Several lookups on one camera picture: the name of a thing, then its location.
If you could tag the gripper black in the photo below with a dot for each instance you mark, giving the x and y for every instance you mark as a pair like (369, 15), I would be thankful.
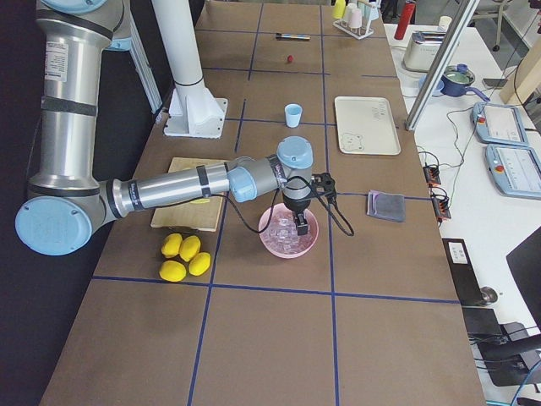
(296, 206)

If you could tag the light blue cup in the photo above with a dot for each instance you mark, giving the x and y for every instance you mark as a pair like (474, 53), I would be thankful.
(293, 113)

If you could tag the steel muddler black tip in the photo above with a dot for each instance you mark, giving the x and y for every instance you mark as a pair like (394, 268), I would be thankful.
(292, 37)

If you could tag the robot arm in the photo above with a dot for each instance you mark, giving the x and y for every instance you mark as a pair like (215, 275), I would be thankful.
(66, 205)

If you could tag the ice cubes in bowl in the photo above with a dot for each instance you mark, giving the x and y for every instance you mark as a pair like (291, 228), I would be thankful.
(281, 235)

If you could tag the yellow cup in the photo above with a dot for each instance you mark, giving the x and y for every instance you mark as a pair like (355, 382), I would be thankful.
(339, 9)

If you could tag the pink cup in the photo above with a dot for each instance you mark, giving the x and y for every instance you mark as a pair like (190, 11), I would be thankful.
(353, 18)

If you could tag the white cup rack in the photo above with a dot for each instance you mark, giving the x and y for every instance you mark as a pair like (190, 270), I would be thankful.
(371, 12)

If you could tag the pink bowl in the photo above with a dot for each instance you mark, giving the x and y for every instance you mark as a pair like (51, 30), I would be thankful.
(313, 226)

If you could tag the grey folded cloth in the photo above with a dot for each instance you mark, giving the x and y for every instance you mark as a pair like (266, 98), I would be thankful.
(384, 206)

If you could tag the wooden cutting board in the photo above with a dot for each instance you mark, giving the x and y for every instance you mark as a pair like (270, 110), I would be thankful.
(202, 214)

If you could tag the yellow lemon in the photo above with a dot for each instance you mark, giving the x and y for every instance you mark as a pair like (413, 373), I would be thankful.
(171, 245)
(189, 248)
(199, 264)
(172, 271)

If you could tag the cream bear tray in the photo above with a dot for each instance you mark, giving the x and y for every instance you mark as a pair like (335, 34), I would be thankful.
(365, 126)

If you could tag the blue bowl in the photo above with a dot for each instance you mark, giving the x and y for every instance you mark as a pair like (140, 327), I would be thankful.
(437, 91)

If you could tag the blue saucepan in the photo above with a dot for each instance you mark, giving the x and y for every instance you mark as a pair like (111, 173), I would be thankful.
(458, 81)

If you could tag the teach pendant tablet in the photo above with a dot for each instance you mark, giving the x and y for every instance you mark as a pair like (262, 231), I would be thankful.
(515, 170)
(498, 124)

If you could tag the black monitor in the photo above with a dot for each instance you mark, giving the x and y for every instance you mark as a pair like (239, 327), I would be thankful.
(525, 266)

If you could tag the red bottle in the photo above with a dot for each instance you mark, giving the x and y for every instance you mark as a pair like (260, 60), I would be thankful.
(405, 19)

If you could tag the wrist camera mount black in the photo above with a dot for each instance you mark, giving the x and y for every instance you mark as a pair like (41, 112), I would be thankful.
(324, 185)

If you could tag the white pedestal column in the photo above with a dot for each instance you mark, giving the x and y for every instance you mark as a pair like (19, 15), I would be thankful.
(193, 111)

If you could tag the aluminium frame post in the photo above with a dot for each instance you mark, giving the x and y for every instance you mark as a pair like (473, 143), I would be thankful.
(453, 35)

